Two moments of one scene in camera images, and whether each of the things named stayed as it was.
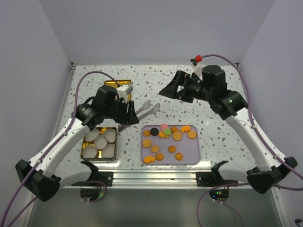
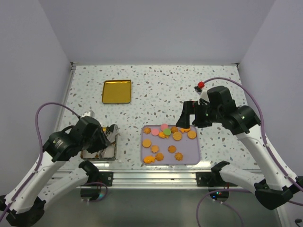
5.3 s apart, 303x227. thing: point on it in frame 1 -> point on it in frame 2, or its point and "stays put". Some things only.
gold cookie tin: (100, 144) stays put
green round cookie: (166, 132) stays put
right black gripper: (182, 79) -> (189, 108)
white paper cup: (108, 152) stays put
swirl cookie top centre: (174, 129) stays put
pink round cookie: (164, 126) stays put
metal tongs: (146, 105) -> (111, 132)
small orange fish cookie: (161, 135) stays put
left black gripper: (129, 117) -> (103, 141)
